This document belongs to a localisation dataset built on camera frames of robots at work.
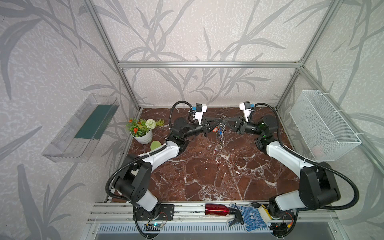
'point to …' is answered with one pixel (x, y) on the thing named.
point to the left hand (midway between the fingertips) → (222, 119)
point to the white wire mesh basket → (327, 135)
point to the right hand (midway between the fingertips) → (224, 119)
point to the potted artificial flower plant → (142, 130)
